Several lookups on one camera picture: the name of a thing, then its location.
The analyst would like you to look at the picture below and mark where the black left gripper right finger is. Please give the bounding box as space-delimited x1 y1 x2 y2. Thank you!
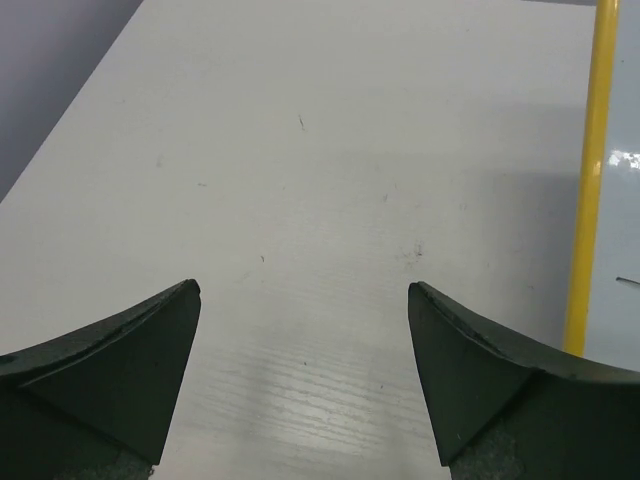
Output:
408 282 639 479

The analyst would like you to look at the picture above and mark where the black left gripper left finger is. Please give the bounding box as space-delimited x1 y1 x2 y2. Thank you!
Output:
1 279 201 479

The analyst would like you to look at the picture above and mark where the yellow framed whiteboard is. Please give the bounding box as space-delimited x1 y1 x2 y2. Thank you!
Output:
564 1 639 370

